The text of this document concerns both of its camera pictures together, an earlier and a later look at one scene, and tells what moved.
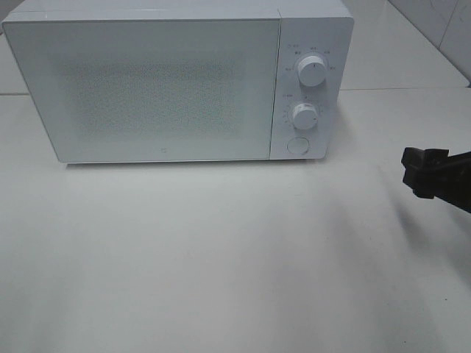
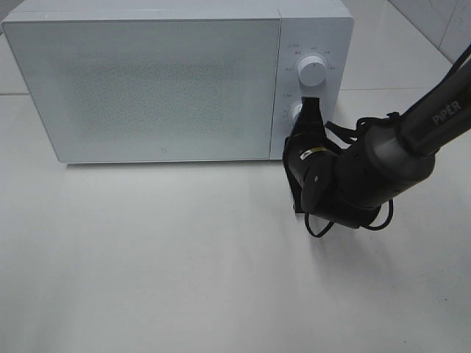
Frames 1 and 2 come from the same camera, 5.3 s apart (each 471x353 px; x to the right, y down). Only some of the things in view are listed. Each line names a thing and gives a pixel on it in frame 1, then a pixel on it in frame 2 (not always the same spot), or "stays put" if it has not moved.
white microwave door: (123, 90) stays put
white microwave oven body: (143, 81) stays put
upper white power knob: (312, 70) stays put
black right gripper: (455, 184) -> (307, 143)
